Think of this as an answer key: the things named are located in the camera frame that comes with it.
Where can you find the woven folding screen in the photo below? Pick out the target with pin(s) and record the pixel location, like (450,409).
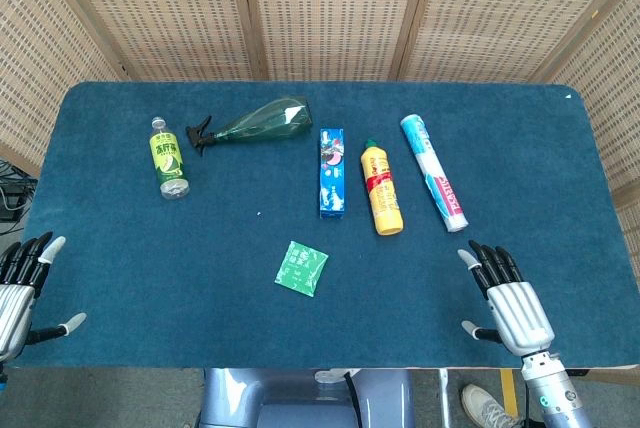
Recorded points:
(330,8)

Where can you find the grey robot body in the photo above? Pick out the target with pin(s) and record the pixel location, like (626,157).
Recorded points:
(305,398)

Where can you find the green spray bottle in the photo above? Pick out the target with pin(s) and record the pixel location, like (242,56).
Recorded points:
(260,123)

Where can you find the blue toothpaste box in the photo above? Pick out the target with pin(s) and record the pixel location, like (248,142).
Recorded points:
(332,173)

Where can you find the small green packet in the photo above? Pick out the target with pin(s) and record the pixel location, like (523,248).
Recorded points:
(301,269)

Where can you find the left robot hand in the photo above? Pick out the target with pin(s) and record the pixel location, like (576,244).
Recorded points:
(15,293)

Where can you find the blue table mat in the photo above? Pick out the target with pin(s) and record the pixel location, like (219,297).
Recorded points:
(320,298)

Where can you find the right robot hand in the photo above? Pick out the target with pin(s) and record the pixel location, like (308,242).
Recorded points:
(517,310)

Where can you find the white sneaker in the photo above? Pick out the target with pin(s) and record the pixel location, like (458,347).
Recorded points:
(487,405)

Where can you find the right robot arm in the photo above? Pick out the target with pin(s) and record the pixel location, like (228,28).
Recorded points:
(555,388)

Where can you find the green label drink bottle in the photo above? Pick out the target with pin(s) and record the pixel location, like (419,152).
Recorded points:
(169,158)

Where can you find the yellow squeeze bottle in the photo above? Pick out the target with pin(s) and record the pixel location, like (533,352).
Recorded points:
(382,190)

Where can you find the blue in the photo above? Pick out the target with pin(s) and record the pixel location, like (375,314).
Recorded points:
(434,173)

